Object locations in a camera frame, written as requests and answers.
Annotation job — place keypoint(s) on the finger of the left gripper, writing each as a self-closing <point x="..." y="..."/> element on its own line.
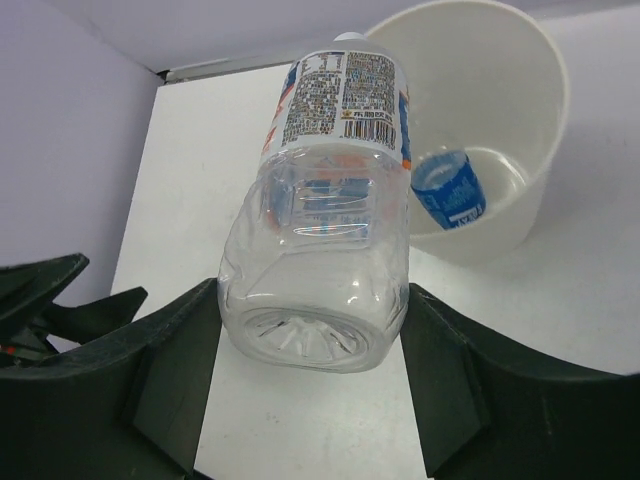
<point x="91" y="321"/>
<point x="27" y="289"/>

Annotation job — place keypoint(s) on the blue label plastic bottle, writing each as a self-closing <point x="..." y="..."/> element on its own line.
<point x="447" y="187"/>

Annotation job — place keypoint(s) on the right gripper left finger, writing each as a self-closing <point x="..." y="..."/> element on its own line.
<point x="129" y="405"/>

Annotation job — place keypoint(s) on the red white label bottle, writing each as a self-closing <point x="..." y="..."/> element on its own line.
<point x="314" y="272"/>

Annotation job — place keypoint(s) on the white paper bin cup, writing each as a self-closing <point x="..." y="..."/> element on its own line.
<point x="486" y="78"/>

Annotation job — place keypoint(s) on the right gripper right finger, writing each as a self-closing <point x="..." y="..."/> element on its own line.
<point x="488" y="407"/>

